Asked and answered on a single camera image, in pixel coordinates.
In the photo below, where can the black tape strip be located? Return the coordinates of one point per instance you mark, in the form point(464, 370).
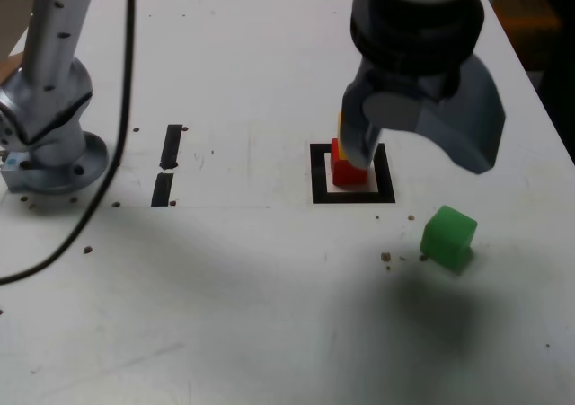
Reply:
point(170, 147)

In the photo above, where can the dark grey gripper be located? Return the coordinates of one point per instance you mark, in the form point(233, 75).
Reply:
point(413, 84)

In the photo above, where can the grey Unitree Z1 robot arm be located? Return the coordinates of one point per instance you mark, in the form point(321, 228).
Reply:
point(49, 86)

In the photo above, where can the black tape square outline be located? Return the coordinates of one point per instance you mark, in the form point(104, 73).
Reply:
point(350, 197)

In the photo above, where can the red cube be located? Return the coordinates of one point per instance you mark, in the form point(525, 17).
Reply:
point(348, 174)

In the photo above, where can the yellow cube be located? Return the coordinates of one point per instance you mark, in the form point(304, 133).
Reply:
point(341, 151)

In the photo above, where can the green cube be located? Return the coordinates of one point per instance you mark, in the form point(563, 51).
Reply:
point(447, 239)

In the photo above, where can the brown cardboard box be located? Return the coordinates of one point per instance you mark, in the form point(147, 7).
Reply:
point(530, 5)

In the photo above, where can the person's hand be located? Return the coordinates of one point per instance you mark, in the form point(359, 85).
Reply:
point(12, 68)

